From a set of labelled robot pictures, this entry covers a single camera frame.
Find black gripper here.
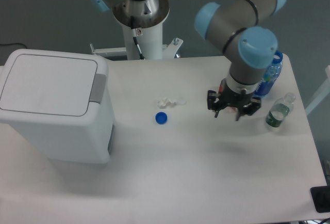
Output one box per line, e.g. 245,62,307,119
207,89,261,121

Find white push-top trash can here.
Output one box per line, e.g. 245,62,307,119
1,49,115,164

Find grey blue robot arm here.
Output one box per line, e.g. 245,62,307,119
91,0,286,117

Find crushed red soda can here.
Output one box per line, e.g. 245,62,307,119
218,81,238,114

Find clear green label bottle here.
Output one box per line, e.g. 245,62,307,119
265,92,295,127

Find translucent white bottle cap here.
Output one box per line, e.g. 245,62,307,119
176,97,187,105

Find blue label plastic bottle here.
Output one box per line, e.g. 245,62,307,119
254,51,283,98

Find crumpled white paper scrap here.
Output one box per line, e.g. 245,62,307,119
157,97,178,109

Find blue bottle cap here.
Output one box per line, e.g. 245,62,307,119
155,111,168,125

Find black device at table corner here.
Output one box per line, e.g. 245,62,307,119
310,186,329,213

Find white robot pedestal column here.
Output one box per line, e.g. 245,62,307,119
122,24,163,60

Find black cable on floor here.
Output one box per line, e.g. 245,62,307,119
0,43,28,50

